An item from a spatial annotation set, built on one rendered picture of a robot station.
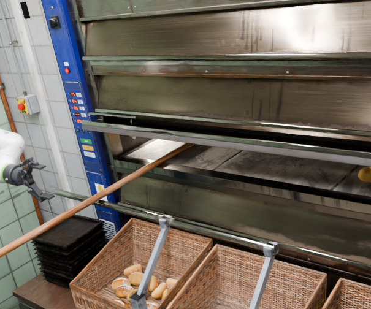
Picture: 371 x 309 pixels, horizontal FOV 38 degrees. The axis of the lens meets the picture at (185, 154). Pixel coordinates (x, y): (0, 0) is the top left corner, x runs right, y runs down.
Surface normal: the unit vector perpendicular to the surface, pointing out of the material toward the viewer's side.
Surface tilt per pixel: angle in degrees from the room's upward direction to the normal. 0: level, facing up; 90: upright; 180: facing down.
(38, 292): 0
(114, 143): 90
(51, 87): 90
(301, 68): 90
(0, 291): 90
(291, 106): 70
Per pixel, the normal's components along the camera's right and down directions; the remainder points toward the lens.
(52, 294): -0.17, -0.92
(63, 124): -0.64, 0.37
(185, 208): -0.66, 0.04
